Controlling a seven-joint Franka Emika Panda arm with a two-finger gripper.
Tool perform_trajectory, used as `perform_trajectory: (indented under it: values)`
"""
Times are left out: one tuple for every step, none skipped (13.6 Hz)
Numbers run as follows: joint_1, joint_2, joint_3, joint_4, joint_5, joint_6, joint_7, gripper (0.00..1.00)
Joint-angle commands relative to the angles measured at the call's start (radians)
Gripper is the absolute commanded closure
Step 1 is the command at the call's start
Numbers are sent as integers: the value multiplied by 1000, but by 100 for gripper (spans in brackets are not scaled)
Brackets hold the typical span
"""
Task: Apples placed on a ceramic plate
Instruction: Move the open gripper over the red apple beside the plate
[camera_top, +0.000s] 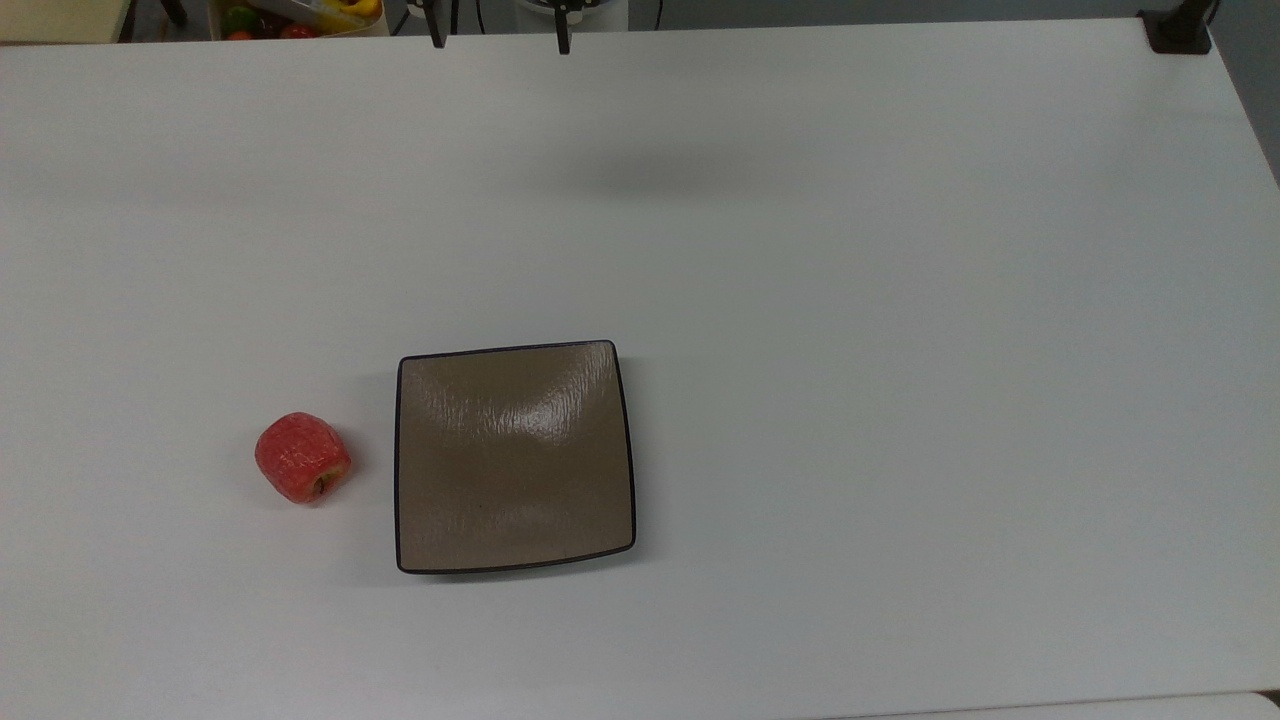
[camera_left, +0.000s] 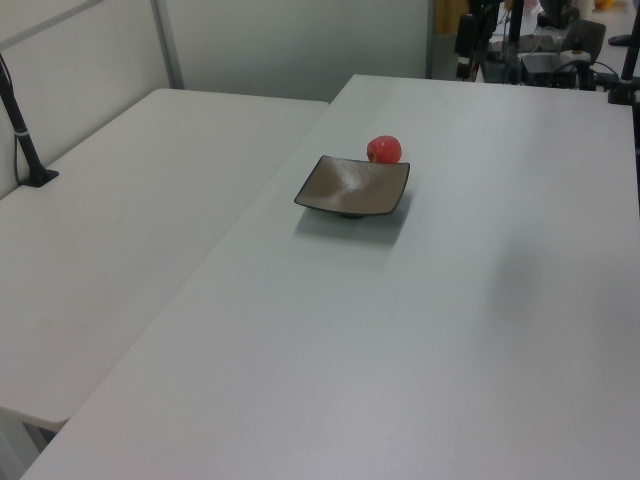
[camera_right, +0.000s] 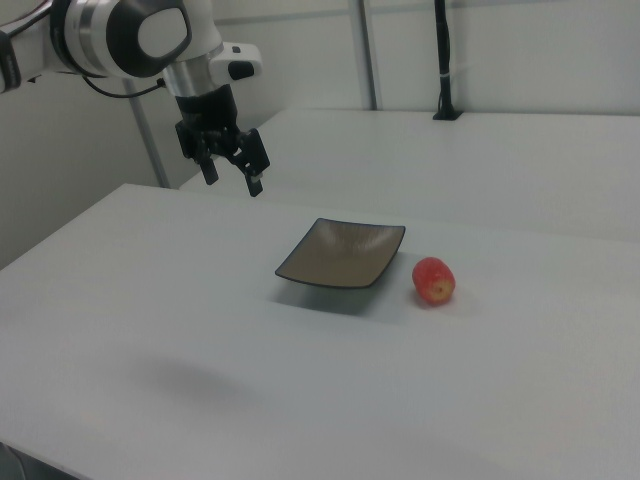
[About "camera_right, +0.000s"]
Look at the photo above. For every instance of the black table clamp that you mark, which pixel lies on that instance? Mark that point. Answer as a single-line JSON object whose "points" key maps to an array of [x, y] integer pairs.
{"points": [[443, 50]]}

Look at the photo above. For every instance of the square brown ceramic plate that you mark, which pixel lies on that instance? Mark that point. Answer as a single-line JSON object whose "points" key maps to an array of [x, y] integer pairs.
{"points": [[340, 255]]}

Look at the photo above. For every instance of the grey metal partition post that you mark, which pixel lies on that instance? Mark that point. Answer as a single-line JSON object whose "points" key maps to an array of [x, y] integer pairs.
{"points": [[150, 140], [370, 55]]}

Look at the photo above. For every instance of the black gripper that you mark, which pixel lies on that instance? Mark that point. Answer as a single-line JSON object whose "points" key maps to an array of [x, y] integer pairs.
{"points": [[205, 107]]}

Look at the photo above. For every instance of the red apple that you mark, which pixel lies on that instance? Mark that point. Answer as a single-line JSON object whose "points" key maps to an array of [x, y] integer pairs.
{"points": [[433, 281]]}

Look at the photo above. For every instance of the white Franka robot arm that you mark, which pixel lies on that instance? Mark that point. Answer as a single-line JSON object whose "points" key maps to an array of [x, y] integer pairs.
{"points": [[100, 30]]}

